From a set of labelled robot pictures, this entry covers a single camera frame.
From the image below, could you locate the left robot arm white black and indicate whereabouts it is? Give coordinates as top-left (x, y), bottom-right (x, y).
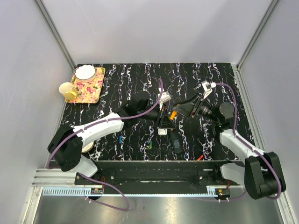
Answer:
top-left (47, 91), bottom-right (175, 185)

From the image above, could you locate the floral pink yellow tray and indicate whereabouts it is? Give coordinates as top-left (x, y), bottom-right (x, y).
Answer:
top-left (64, 67), bottom-right (106, 104)

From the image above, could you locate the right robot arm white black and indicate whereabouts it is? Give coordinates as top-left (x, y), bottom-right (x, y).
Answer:
top-left (173, 95), bottom-right (286, 200)

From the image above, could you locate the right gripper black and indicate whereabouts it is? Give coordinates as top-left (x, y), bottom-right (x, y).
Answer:
top-left (173, 92), bottom-right (219, 123)

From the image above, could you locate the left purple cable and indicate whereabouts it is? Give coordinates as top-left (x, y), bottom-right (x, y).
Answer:
top-left (45, 78), bottom-right (164, 212)

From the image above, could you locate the yellow mug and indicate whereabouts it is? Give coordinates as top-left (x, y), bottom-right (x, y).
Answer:
top-left (58, 82), bottom-right (78, 101)

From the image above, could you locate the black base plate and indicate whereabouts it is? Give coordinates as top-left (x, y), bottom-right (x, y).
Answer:
top-left (74, 160), bottom-right (241, 196)

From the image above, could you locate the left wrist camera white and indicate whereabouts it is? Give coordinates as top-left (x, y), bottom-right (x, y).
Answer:
top-left (158, 91), bottom-right (171, 110)

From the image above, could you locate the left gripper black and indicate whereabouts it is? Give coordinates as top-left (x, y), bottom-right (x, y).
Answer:
top-left (137, 102), bottom-right (176, 129)

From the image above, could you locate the cream bowl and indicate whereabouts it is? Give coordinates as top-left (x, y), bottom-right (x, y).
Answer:
top-left (81, 141), bottom-right (94, 154)

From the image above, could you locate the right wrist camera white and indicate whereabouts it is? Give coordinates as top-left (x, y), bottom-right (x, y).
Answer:
top-left (201, 81), bottom-right (216, 99)

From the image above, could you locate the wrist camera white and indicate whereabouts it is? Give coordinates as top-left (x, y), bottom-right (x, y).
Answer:
top-left (158, 91), bottom-right (171, 110)
top-left (201, 81), bottom-right (216, 99)

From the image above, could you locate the white remote control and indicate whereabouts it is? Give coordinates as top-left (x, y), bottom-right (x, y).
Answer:
top-left (158, 128), bottom-right (168, 136)

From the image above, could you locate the white scalloped bowl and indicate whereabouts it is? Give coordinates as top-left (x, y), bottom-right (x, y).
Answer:
top-left (75, 65), bottom-right (96, 80)

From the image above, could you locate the black remote control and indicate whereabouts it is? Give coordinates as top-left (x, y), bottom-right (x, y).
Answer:
top-left (169, 129), bottom-right (184, 154)

